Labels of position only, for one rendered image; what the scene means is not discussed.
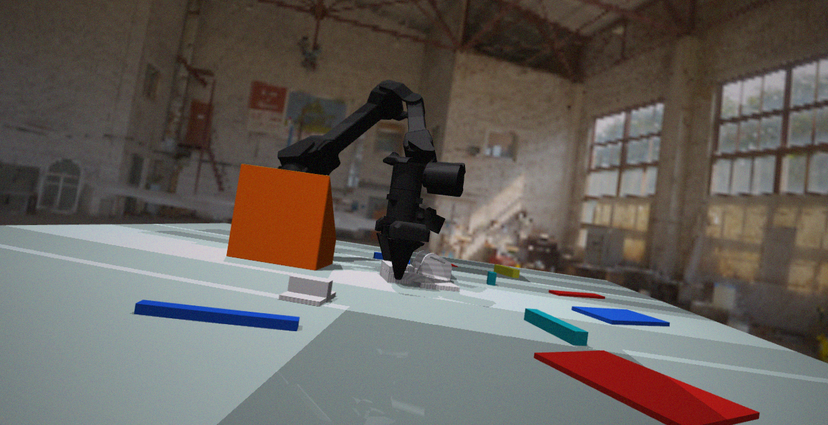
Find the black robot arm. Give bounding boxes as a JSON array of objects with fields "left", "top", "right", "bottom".
[{"left": 278, "top": 80, "right": 466, "bottom": 234}]

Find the blue flat plate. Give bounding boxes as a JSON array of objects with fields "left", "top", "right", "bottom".
[{"left": 571, "top": 306, "right": 670, "bottom": 327}]

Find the yellow rectangular bar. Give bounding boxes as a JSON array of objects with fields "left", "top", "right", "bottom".
[{"left": 494, "top": 265, "right": 519, "bottom": 278}]

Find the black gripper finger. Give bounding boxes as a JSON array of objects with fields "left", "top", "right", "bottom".
[
  {"left": 387, "top": 238, "right": 425, "bottom": 280},
  {"left": 376, "top": 233, "right": 396, "bottom": 261}
]

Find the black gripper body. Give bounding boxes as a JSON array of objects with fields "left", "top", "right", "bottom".
[{"left": 375, "top": 188, "right": 430, "bottom": 243}]

